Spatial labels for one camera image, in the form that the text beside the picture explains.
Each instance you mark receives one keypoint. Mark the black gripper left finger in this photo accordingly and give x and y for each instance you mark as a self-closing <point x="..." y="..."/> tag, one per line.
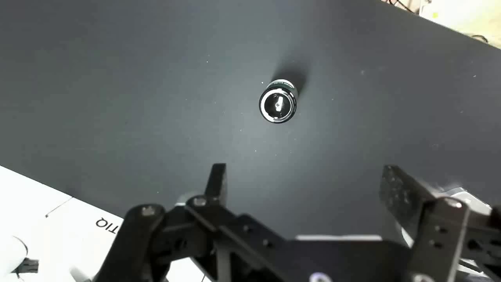
<point x="208" y="225"/>

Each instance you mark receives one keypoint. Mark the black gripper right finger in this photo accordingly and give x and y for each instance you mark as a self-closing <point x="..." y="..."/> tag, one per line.
<point x="427" y="220"/>

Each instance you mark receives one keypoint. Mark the white Robotiq cardboard box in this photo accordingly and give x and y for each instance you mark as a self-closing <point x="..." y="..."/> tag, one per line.
<point x="47" y="229"/>

